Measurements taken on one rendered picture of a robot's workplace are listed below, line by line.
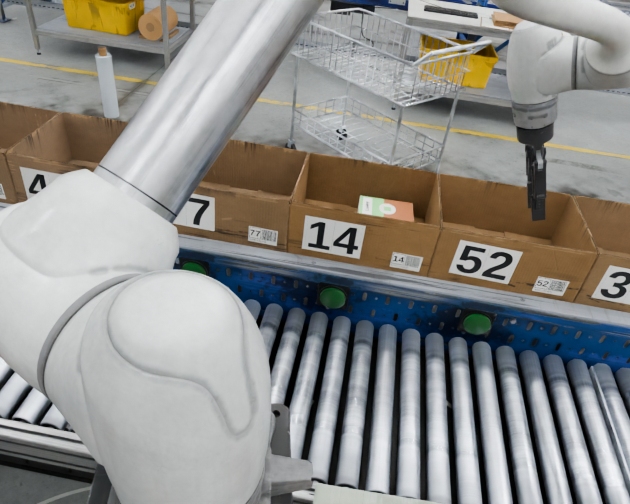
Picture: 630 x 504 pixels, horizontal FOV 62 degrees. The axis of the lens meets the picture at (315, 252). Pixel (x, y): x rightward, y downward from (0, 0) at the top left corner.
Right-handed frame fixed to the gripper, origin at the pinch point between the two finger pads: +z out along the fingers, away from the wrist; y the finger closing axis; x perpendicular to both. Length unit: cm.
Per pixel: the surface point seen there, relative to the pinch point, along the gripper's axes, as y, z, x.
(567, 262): 0.2, 19.0, 7.1
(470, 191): -28.6, 11.5, -13.9
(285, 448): 79, -20, -41
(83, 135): -28, -28, -129
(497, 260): 0.4, 16.0, -9.6
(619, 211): -28.7, 24.8, 27.1
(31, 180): 0, -27, -129
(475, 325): 8.0, 31.1, -16.8
